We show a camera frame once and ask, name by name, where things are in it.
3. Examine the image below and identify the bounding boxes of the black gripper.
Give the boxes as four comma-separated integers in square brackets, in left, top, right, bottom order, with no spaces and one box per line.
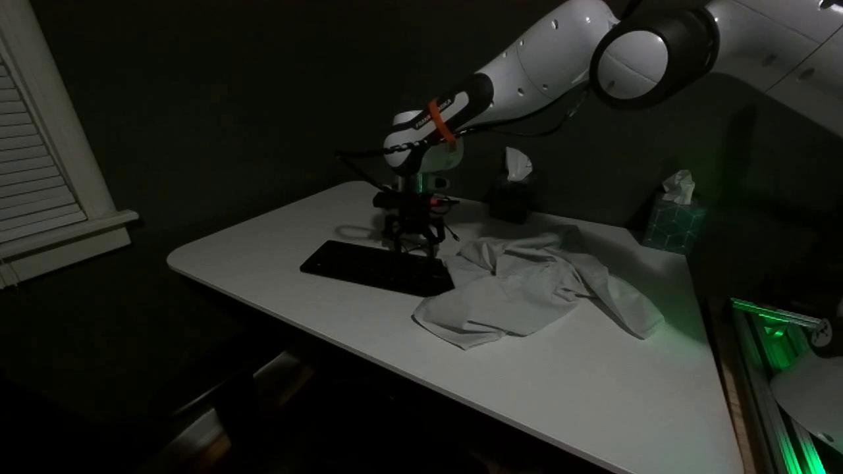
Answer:
[371,185,463,258]

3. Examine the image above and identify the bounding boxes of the black rectangular object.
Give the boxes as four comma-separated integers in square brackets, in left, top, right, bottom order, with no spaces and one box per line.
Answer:
[297,241,459,301]

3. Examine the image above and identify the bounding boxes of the crumpled white cloth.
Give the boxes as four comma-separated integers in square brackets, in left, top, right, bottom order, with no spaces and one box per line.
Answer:
[412,230,666,353]

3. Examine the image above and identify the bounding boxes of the white tissue sheet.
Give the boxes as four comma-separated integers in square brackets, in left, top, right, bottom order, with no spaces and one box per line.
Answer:
[500,145,534,188]

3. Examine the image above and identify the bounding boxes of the white window blinds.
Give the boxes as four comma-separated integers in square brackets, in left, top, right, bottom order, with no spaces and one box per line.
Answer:
[0,51,90,249]

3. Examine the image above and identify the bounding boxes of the wrist camera with green mount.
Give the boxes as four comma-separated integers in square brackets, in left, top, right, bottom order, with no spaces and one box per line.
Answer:
[402,137,467,196]

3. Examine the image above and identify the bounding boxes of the orange strap on arm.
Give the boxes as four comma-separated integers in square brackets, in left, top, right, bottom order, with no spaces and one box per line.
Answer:
[427,99,459,151]

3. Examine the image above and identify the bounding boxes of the white window frame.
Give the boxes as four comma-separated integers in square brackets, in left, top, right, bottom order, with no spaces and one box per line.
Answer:
[0,0,142,289]

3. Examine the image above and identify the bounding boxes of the metal robot stand frame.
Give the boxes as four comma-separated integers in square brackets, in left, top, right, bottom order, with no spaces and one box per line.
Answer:
[705,296,843,474]

